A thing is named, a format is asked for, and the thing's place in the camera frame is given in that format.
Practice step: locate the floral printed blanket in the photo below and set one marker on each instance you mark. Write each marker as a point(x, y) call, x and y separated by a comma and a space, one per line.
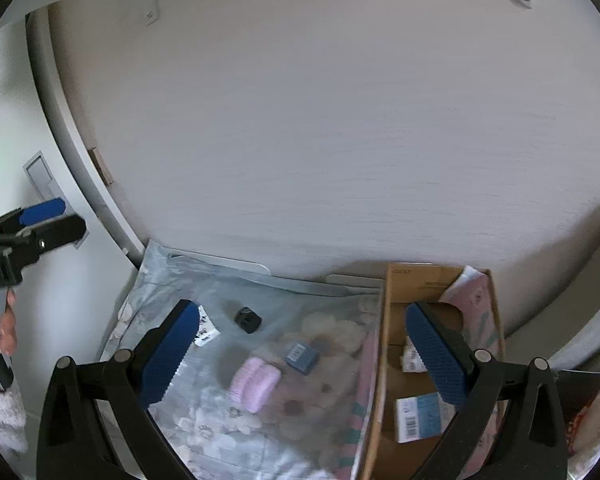
point(215, 435)

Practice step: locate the white printed tag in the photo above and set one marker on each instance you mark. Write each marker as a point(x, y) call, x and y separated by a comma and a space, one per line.
point(206, 329)

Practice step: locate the white folded cloth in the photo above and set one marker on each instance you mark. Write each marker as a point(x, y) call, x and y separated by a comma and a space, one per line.
point(467, 280)

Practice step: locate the pink fuzzy socks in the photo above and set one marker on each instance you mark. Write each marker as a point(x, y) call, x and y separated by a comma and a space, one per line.
point(254, 384)

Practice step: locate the small black object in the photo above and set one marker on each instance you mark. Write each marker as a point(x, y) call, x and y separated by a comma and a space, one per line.
point(246, 319)

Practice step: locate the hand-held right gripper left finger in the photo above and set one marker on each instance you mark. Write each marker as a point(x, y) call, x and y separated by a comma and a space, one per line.
point(172, 355)

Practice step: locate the white patterned cloth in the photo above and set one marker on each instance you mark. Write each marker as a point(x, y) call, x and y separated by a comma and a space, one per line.
point(411, 357)

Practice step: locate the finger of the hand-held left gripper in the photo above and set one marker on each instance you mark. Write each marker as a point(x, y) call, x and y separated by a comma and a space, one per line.
point(60, 235)
point(42, 212)

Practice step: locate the cardboard box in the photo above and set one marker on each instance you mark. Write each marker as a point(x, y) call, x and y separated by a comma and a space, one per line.
point(375, 410)

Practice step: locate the white door frame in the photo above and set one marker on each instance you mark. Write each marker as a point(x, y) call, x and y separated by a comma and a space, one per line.
point(65, 125)

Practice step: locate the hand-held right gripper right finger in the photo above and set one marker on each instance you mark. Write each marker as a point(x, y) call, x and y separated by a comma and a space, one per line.
point(437, 355)

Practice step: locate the small blue box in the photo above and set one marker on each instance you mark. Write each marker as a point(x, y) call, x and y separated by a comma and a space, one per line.
point(301, 357)

